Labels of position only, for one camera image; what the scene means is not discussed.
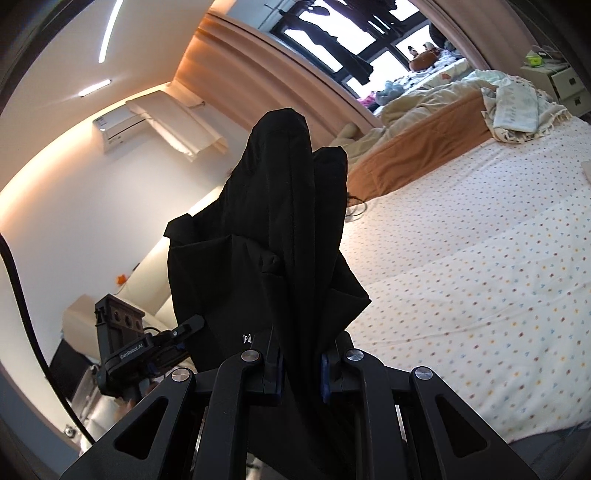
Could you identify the short ceiling light strip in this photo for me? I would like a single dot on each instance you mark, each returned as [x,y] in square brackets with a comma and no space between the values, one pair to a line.
[94,87]

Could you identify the brown and cream duvet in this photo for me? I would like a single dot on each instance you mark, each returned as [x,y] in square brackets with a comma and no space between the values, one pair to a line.
[415,147]

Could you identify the patterned quilt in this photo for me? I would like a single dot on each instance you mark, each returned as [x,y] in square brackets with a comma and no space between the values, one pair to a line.
[438,69]

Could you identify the cream bedside cabinet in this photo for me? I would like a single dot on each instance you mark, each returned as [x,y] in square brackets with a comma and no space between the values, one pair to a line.
[78,318]

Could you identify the bed with dotted sheet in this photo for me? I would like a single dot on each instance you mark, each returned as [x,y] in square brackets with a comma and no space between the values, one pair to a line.
[461,323]

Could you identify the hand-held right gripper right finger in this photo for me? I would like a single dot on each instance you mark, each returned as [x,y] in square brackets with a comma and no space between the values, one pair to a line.
[324,374]

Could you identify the black garment with striped print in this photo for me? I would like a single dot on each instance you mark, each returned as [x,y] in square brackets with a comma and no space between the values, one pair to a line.
[286,207]

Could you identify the cream air deflector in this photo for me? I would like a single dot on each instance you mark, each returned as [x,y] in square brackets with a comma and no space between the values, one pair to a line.
[175,120]

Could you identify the dark cushion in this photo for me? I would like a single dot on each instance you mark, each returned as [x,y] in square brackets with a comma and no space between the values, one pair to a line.
[436,34]

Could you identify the window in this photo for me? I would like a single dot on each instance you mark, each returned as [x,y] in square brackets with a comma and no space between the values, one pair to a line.
[323,41]

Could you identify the cream nightstand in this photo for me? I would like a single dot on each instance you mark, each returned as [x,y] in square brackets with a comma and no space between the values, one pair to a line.
[568,85]

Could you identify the cream fringed cloth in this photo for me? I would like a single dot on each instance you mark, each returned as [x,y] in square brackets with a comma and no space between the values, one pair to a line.
[512,110]

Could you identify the blue plush toy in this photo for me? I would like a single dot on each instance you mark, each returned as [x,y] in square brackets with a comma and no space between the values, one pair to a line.
[388,92]

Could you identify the long ceiling light strip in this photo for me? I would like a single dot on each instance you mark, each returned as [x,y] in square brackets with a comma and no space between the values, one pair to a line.
[111,30]

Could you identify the pink curtain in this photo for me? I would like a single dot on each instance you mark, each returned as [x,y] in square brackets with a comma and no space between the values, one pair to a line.
[452,32]
[240,50]

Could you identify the white air conditioner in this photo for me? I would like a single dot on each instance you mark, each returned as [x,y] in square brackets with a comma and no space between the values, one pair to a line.
[120,129]

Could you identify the row of hanging dark clothes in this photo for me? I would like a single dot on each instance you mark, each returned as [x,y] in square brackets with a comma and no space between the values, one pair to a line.
[351,55]

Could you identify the green small object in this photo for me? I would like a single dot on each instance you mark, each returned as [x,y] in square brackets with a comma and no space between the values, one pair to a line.
[535,59]

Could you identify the brown plush toy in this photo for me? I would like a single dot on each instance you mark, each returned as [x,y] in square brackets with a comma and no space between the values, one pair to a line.
[422,60]

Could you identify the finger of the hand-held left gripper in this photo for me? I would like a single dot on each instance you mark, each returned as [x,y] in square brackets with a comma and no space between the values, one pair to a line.
[189,325]
[171,356]

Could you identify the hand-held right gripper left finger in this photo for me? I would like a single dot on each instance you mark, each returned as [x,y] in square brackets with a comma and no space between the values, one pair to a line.
[272,369]

